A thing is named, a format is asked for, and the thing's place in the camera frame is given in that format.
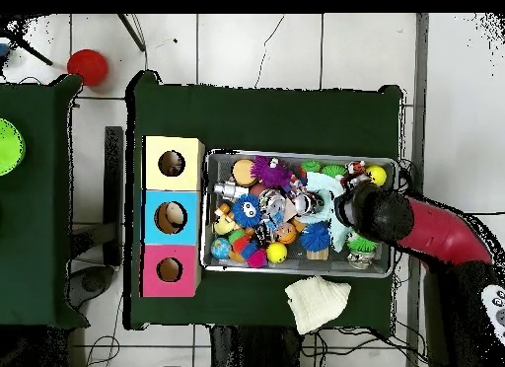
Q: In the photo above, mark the green spiky ball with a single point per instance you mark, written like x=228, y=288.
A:
x=361, y=244

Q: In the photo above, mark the clear mesh bin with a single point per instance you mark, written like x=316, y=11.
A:
x=219, y=168

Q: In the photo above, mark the yellow ball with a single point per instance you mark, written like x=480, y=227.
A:
x=276, y=252

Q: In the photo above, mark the black tripod leg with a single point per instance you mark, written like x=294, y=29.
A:
x=132, y=32
x=28, y=47

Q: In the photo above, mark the blue fuzzy monster toy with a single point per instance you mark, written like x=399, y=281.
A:
x=247, y=211

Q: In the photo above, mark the green covered side table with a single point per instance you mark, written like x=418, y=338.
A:
x=39, y=225

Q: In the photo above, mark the wooden three-hole box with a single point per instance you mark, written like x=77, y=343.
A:
x=189, y=217

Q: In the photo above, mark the mint green knit cloth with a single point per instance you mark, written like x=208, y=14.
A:
x=319, y=183

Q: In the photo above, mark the dark green tablecloth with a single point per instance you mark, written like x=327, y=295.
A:
x=237, y=114

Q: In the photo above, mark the black upright bar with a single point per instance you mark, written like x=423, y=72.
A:
x=114, y=185

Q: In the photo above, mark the cream knit cloth roll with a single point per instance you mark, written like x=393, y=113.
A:
x=316, y=302

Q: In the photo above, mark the red round object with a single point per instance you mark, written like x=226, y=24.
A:
x=87, y=67

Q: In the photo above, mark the lime green round object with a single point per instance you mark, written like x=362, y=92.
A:
x=6, y=146

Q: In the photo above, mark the purple spiky ball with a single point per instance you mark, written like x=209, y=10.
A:
x=272, y=172

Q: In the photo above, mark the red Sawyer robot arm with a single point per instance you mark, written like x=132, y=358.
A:
x=442, y=233

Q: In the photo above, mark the orange tiger plush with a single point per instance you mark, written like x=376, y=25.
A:
x=357, y=172

